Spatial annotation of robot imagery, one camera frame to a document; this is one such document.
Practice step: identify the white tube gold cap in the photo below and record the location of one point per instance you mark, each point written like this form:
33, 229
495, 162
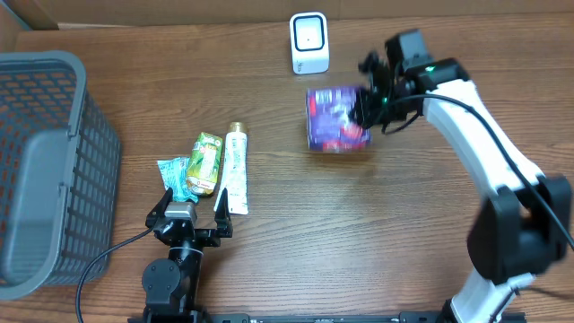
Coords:
234, 184

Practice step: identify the green yellow snack pouch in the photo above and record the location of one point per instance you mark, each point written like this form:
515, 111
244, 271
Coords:
204, 164

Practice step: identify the grey plastic mesh basket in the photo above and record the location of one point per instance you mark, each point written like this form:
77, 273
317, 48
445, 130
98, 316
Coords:
60, 165

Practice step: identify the white barcode scanner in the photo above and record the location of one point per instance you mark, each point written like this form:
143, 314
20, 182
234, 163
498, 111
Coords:
310, 52

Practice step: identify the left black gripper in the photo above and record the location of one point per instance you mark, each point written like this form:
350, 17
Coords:
193, 233

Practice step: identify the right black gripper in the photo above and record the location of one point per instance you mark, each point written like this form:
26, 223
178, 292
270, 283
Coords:
370, 106

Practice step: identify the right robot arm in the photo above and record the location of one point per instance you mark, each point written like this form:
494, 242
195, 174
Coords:
523, 225

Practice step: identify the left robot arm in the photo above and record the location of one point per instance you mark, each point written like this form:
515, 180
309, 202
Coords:
171, 283

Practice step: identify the teal wet wipes pack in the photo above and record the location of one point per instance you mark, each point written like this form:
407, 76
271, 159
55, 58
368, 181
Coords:
174, 175

